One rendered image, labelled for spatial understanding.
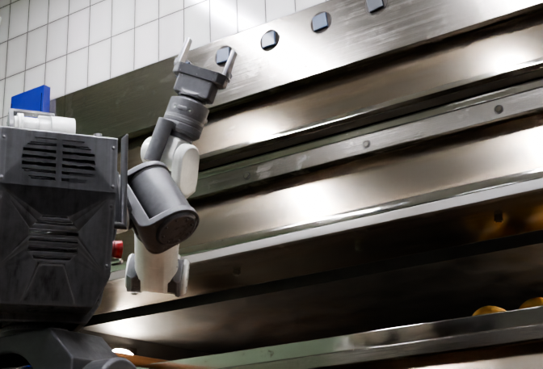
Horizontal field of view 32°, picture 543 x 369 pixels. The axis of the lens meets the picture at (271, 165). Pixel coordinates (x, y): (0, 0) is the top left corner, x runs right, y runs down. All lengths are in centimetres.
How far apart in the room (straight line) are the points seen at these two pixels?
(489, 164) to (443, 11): 44
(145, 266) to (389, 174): 73
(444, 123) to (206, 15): 90
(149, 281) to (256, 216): 64
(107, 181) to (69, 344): 28
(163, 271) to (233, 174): 74
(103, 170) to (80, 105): 151
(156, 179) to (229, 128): 90
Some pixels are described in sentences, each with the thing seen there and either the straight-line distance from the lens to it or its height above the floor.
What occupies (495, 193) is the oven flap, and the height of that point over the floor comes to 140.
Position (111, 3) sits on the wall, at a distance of 319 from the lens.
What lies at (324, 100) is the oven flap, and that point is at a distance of 252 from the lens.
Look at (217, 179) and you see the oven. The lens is 264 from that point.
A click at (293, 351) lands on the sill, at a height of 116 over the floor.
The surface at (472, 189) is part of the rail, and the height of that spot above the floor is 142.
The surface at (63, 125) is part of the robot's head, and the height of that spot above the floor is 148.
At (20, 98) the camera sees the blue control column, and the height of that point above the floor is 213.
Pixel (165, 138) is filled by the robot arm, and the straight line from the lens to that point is 199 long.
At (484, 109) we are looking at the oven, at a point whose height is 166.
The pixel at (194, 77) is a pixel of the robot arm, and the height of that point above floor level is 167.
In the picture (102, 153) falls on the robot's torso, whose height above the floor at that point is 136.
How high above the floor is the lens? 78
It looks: 20 degrees up
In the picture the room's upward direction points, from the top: 2 degrees counter-clockwise
